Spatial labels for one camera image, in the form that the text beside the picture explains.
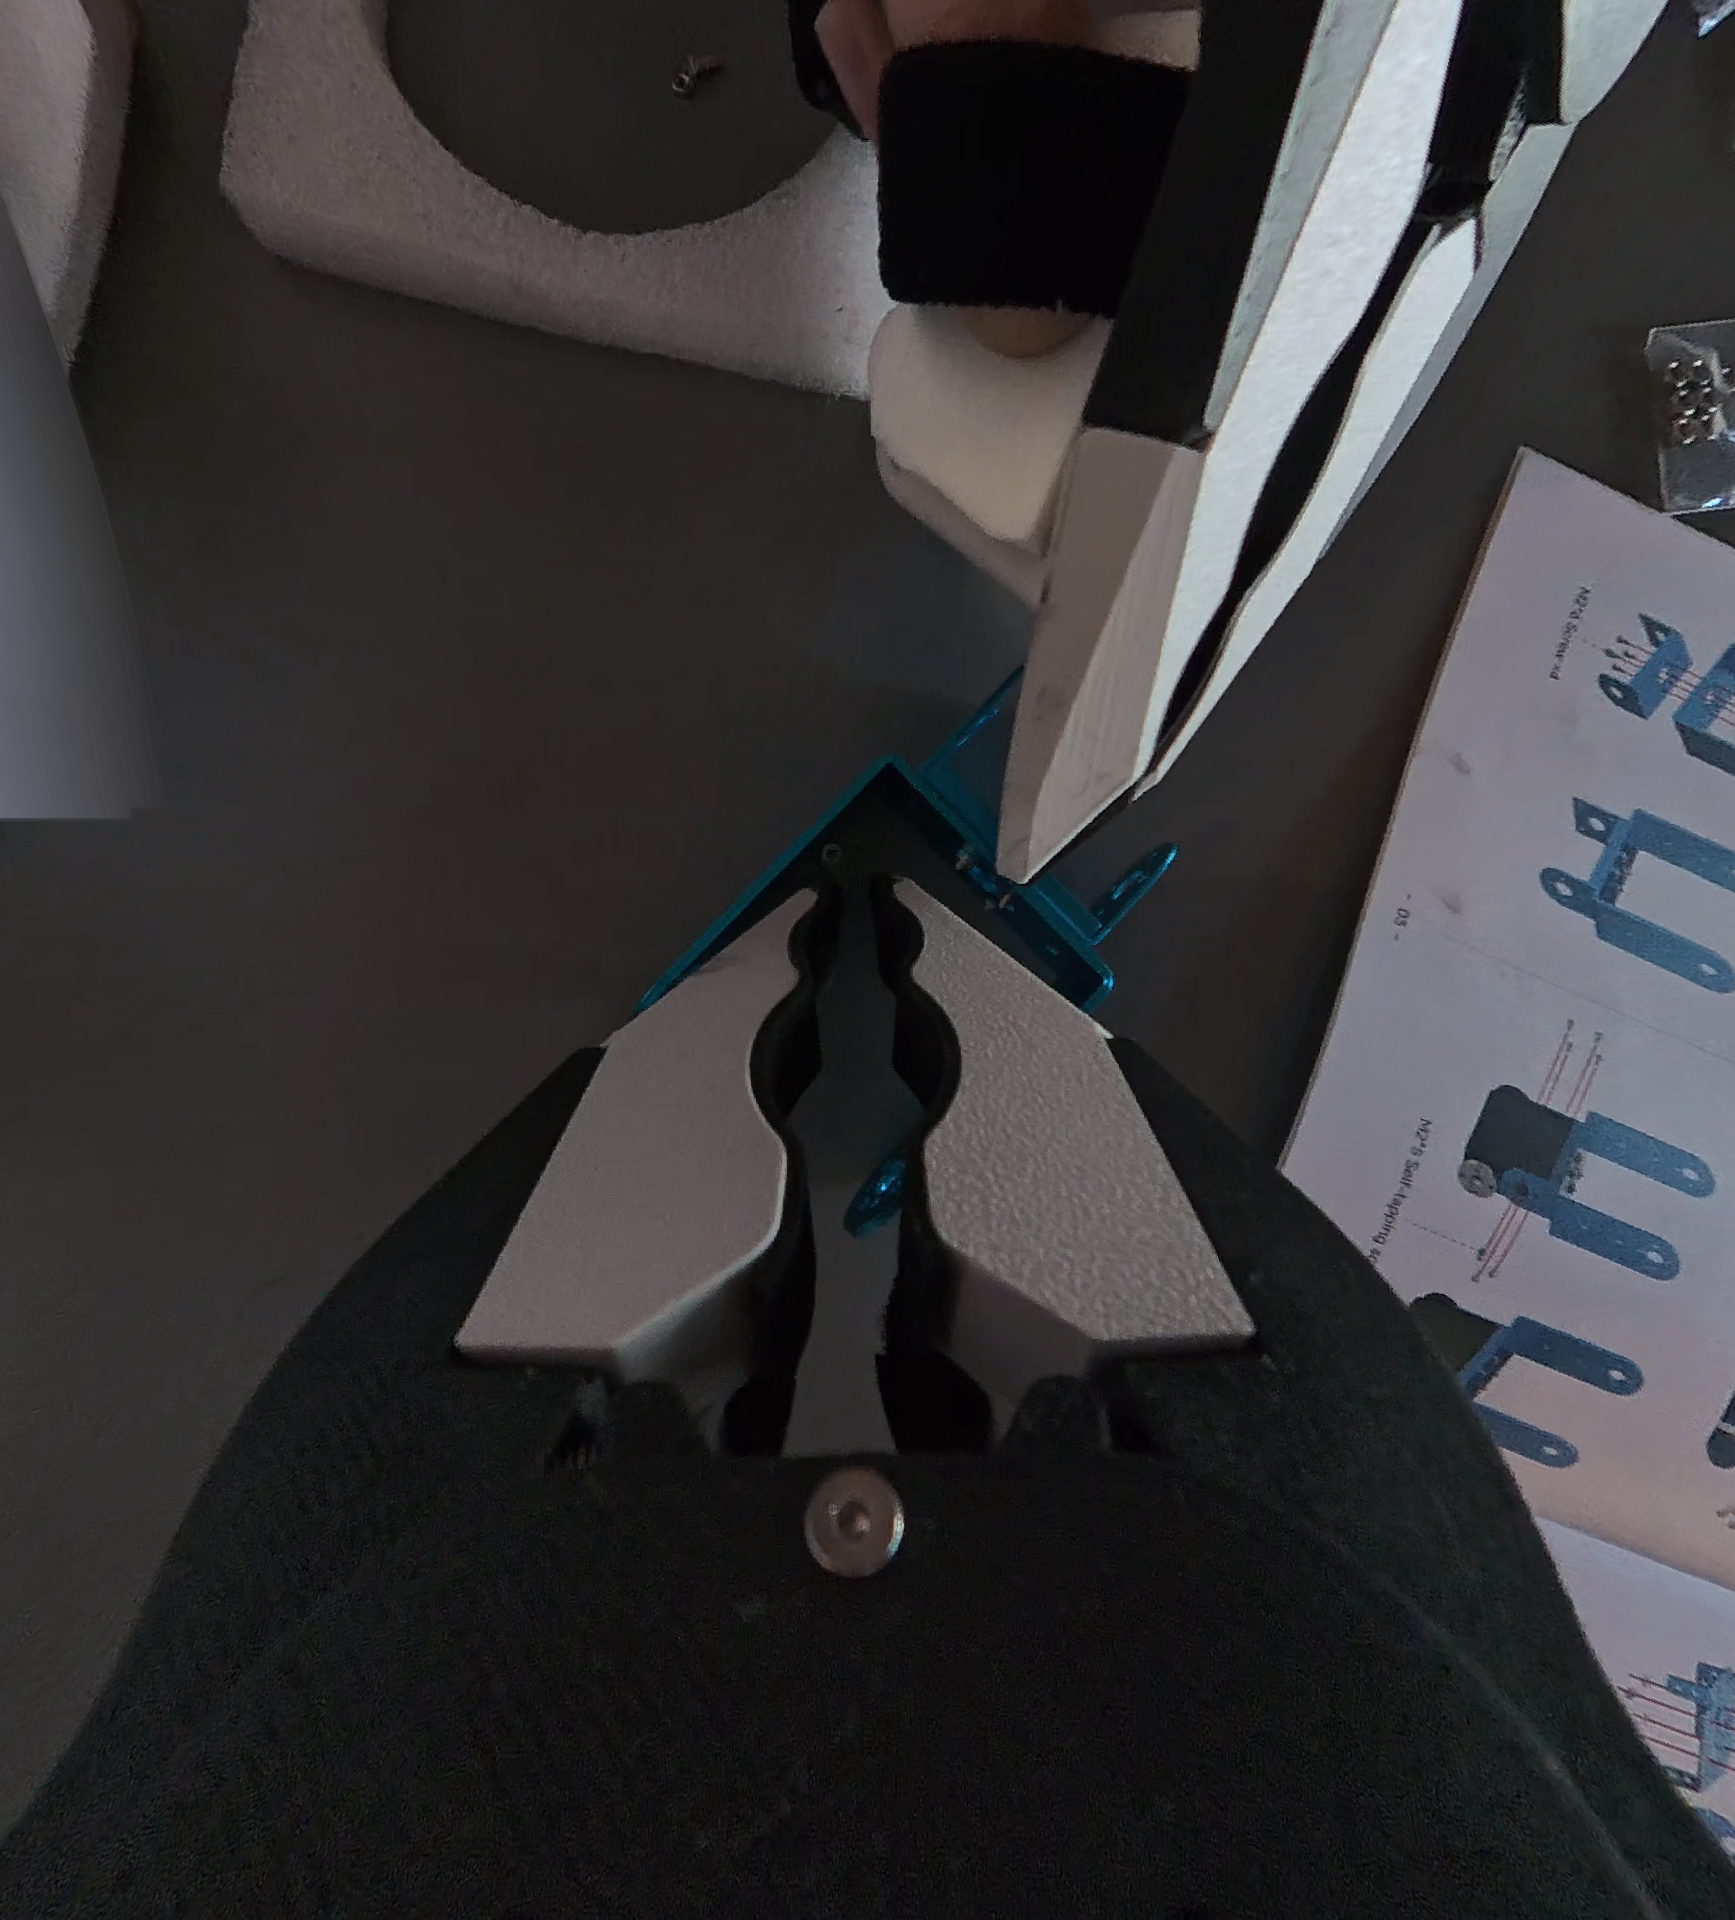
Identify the white foam with round hole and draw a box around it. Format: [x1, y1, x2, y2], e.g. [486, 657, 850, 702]
[220, 0, 900, 402]

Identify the person's left hand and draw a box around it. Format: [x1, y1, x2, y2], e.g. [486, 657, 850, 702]
[814, 0, 1199, 362]

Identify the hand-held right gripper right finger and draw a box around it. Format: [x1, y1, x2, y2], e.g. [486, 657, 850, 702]
[868, 875, 1259, 1401]

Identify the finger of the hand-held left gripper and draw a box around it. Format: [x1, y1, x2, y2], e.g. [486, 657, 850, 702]
[998, 0, 1567, 883]
[1151, 126, 1583, 799]

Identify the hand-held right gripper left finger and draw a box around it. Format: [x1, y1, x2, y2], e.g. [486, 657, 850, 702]
[454, 883, 840, 1401]

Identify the white foam block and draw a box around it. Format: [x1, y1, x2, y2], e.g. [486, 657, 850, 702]
[0, 0, 138, 362]

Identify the blue metal bracket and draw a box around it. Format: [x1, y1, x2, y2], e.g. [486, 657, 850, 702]
[640, 666, 1183, 1241]

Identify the open instruction booklet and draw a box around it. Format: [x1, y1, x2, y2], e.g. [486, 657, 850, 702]
[1275, 445, 1735, 1920]

